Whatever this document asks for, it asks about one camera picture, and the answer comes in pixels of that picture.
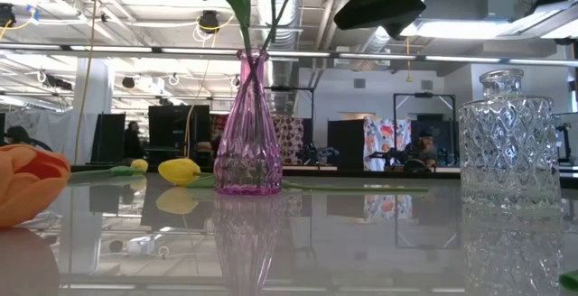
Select yellow artificial tulip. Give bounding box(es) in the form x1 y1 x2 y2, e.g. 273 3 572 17
70 158 150 181
157 157 431 194

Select orange artificial tulip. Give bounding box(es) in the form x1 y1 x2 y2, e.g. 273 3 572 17
0 143 72 229
558 268 578 291

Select clear diamond-cut glass vase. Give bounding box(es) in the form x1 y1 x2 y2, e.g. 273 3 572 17
458 68 564 211

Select purple ribbed glass vase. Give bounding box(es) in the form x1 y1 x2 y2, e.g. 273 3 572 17
212 48 284 197

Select long light strip beam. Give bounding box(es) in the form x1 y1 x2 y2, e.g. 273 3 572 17
0 42 578 68

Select floral printed cloth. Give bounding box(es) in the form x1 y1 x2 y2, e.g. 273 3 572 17
363 116 413 171

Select black divider panel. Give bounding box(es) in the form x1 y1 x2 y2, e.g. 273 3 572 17
327 119 366 170

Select person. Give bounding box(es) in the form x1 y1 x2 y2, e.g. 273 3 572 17
403 126 438 169
122 120 145 161
0 125 54 153

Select spotted dark cloth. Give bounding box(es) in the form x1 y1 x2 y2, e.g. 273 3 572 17
270 115 304 166

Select black ceiling dome device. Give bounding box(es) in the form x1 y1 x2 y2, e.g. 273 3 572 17
198 10 221 34

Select black cabinet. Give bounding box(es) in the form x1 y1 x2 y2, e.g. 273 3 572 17
147 104 211 167

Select white building column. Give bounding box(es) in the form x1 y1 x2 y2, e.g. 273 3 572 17
71 59 114 166

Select black partition panel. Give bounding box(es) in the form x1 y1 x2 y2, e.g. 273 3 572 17
89 113 126 164

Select white curtain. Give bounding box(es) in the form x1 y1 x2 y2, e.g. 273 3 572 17
4 110 76 166

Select ribbed silver ventilation duct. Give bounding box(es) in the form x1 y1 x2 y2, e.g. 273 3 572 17
250 0 303 116

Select black metal frame stand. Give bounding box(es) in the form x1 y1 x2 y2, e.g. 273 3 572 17
392 91 457 169

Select thin yellow ceiling cable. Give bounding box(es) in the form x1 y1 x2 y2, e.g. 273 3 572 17
182 14 236 160

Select long yellow hanging cable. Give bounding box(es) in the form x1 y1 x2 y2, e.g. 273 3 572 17
73 0 100 165

